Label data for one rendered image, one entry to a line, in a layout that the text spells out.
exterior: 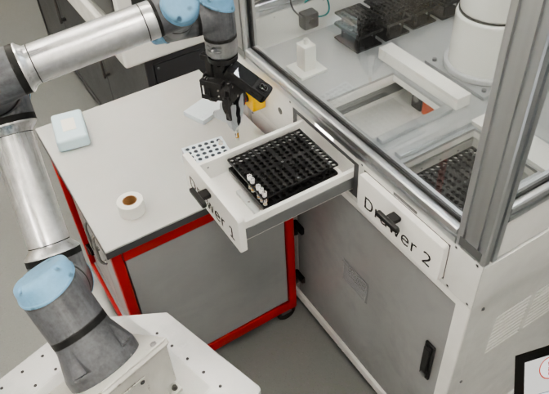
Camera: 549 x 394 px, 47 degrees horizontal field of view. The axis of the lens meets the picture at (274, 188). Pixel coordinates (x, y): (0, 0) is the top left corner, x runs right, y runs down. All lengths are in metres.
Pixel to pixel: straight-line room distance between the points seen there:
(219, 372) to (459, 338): 0.56
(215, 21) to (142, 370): 0.73
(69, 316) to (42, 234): 0.21
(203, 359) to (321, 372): 0.91
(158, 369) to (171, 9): 0.68
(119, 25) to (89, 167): 0.73
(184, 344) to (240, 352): 0.89
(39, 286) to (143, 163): 0.74
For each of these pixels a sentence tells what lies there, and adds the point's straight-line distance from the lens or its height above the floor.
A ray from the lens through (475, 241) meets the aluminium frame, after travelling 1.31.
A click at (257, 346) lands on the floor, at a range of 2.31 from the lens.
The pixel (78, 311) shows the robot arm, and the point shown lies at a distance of 1.23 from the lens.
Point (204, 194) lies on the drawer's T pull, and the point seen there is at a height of 0.91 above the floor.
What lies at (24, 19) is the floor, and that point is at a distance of 4.58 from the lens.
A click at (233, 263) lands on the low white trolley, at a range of 1.93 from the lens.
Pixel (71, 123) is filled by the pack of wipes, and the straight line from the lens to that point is 2.01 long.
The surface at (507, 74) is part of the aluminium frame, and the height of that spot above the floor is 1.37.
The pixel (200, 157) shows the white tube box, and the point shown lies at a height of 0.80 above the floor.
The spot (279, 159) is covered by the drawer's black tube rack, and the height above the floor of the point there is 0.90.
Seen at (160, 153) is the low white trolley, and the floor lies 0.76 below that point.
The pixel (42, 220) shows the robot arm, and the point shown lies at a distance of 1.36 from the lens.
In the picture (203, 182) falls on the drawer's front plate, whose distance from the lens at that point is 1.52.
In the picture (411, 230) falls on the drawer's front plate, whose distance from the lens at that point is 1.44.
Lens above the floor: 1.94
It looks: 43 degrees down
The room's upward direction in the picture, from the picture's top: 4 degrees counter-clockwise
